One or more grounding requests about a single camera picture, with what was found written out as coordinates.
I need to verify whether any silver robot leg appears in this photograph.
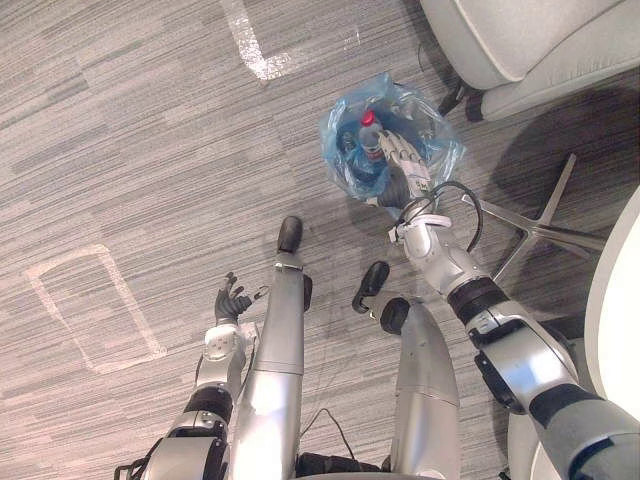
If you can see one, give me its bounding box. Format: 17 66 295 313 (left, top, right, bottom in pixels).
230 216 314 480
351 261 461 480

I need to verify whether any light grey sofa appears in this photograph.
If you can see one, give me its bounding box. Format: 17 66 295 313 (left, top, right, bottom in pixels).
418 0 640 123

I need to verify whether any white round table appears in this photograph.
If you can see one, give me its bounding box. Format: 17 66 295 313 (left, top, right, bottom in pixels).
503 188 640 480

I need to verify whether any chrome chair base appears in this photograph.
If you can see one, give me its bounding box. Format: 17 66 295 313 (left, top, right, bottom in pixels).
460 153 607 281

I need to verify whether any silver robot left leg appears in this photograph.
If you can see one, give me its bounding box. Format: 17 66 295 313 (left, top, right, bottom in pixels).
230 216 314 480

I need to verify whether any thin black floor cable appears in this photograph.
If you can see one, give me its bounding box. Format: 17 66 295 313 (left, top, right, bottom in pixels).
298 407 357 462

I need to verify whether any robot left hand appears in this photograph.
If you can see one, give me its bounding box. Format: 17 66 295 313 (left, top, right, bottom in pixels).
213 271 272 322

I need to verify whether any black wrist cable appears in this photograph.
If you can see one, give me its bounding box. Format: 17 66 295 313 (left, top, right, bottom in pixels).
394 180 485 253

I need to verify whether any red-capped plastic bottle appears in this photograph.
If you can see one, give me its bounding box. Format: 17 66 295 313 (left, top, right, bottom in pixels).
356 110 389 166

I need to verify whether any blue plastic trash bag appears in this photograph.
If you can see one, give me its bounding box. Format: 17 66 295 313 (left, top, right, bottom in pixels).
319 71 467 222

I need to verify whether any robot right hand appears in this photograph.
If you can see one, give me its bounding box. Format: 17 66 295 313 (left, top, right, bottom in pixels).
368 129 432 209

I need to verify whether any silver robot right leg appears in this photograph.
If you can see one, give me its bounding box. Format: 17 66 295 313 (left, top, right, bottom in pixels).
351 261 461 480

